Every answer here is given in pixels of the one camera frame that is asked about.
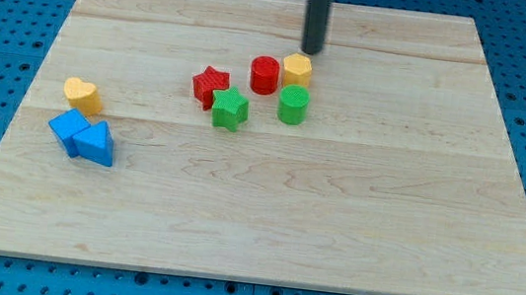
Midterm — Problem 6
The red cylinder block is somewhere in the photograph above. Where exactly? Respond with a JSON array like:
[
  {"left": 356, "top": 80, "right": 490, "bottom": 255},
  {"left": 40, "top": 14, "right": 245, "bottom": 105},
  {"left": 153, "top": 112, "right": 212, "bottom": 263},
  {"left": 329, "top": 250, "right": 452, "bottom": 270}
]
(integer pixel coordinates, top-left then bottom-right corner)
[{"left": 250, "top": 56, "right": 280, "bottom": 96}]

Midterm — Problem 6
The blue cube block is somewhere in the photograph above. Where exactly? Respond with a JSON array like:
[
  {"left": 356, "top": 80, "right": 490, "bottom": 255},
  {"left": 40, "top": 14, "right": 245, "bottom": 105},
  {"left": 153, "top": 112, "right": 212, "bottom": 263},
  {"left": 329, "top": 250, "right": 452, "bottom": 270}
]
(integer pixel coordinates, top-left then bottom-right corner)
[{"left": 48, "top": 108, "right": 91, "bottom": 158}]

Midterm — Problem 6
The light wooden board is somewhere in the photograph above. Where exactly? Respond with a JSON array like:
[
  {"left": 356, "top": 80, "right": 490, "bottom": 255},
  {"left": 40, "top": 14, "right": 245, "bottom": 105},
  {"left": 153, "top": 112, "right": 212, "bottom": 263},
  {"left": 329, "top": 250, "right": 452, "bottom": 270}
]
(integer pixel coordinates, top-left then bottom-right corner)
[{"left": 0, "top": 0, "right": 526, "bottom": 295}]

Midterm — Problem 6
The green cylinder block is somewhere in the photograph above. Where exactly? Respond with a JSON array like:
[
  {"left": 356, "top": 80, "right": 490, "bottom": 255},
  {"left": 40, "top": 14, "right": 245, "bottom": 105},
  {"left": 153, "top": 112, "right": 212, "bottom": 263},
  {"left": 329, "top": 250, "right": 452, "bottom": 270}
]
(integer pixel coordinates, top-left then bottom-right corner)
[{"left": 277, "top": 84, "right": 311, "bottom": 125}]

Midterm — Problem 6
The yellow heart block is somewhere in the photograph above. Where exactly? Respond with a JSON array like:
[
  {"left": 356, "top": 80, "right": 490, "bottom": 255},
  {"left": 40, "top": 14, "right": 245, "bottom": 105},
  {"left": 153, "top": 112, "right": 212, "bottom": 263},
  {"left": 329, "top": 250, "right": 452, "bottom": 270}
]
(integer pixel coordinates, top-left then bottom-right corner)
[{"left": 63, "top": 76, "right": 103, "bottom": 116}]

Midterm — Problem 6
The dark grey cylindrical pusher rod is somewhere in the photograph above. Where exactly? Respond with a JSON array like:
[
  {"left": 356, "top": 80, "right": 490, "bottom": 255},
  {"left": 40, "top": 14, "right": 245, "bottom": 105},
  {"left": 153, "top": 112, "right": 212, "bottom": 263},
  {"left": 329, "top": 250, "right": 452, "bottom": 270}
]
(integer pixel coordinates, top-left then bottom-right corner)
[{"left": 300, "top": 0, "right": 333, "bottom": 55}]

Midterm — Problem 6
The blue triangle block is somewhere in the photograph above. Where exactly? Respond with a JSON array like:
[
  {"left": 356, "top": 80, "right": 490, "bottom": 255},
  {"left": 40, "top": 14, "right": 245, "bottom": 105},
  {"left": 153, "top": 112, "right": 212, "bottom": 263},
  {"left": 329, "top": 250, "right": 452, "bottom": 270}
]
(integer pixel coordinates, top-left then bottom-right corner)
[{"left": 72, "top": 121, "right": 114, "bottom": 167}]

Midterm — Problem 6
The yellow hexagon block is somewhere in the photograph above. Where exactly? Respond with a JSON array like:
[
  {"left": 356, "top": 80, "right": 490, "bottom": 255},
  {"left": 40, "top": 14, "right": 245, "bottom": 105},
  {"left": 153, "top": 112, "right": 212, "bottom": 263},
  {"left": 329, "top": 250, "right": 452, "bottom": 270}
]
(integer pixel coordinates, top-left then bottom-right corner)
[{"left": 282, "top": 53, "right": 313, "bottom": 88}]

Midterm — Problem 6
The red star block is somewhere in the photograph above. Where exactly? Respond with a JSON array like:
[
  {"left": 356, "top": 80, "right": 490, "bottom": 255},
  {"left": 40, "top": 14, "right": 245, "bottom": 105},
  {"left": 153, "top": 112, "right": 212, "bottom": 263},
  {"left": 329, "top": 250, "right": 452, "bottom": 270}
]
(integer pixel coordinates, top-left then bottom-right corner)
[{"left": 191, "top": 66, "right": 231, "bottom": 111}]

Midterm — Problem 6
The green star block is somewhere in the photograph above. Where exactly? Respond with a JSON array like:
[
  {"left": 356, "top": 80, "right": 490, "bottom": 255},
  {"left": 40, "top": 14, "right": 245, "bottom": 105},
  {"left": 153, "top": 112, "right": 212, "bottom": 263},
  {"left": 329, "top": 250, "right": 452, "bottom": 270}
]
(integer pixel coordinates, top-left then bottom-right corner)
[{"left": 211, "top": 87, "right": 250, "bottom": 132}]

